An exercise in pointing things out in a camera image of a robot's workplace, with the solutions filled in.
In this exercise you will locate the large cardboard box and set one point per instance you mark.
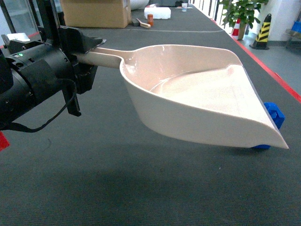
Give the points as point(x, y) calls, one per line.
point(96, 13)

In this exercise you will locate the beige plastic dustpan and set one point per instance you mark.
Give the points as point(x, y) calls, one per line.
point(192, 93)

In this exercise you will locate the black vertical mast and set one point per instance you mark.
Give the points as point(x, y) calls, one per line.
point(50, 21)

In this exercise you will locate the yellow black traffic cone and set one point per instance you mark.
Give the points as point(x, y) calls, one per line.
point(261, 39)

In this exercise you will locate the white paper cup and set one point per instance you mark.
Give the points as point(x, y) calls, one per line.
point(184, 7)

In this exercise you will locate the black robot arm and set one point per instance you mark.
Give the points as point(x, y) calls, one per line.
point(16, 97)

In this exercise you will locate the wooden hand brush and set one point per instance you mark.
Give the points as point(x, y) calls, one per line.
point(142, 24)

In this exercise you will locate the orange can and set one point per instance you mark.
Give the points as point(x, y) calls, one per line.
point(150, 19)

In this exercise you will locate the white foam block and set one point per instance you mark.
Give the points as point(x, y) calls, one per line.
point(158, 12)

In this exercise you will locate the red white traffic cone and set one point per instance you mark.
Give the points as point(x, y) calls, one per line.
point(235, 31)

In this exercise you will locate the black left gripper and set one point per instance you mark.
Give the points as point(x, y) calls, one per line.
point(47, 70)

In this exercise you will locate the green potted plant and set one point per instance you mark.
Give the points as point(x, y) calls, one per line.
point(233, 10)

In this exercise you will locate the blue plastic part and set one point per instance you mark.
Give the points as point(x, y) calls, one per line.
point(275, 115)

